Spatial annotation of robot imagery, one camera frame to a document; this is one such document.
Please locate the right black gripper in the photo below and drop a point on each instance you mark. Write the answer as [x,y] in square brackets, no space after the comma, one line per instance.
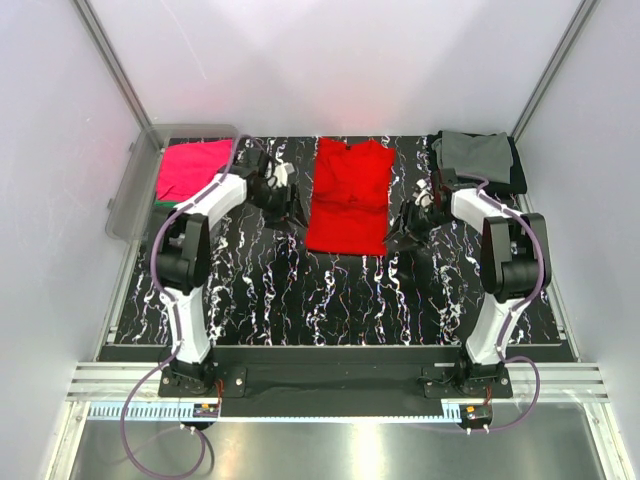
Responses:
[418,238]

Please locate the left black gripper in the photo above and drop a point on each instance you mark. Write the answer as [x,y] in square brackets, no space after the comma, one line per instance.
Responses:
[283,216]

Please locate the red t shirt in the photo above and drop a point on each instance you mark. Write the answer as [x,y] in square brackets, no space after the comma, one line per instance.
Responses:
[350,198]

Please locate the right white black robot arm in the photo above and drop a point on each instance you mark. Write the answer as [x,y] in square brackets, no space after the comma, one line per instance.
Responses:
[514,266]

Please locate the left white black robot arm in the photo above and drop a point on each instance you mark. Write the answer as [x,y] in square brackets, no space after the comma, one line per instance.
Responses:
[179,258]

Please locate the pink t shirt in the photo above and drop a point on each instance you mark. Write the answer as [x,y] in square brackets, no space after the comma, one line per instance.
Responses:
[187,168]

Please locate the grey folded t shirt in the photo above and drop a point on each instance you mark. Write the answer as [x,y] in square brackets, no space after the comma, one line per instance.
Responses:
[485,156]

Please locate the green t shirt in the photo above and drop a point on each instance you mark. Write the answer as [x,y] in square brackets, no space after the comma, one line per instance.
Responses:
[165,204]

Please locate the clear plastic bin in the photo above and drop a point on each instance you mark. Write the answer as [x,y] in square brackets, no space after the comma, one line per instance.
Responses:
[129,210]

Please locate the right orange connector box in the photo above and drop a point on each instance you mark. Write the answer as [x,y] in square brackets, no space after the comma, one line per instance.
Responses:
[477,412]

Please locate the orange connector box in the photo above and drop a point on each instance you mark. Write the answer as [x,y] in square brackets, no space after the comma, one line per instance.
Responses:
[206,410]
[477,412]

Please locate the left orange connector box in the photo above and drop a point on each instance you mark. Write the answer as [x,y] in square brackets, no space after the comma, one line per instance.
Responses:
[206,410]

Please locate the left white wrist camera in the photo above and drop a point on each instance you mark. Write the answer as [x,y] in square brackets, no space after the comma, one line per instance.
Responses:
[280,174]

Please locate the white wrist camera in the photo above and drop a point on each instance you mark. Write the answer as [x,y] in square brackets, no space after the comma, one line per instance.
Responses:
[422,195]
[280,174]

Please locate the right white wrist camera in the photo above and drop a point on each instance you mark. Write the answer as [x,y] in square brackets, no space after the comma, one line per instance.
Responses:
[422,195]

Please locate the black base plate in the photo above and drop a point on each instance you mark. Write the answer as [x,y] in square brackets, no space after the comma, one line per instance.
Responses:
[242,381]

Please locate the aluminium frame rail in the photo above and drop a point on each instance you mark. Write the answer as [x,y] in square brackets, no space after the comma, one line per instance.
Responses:
[559,382]

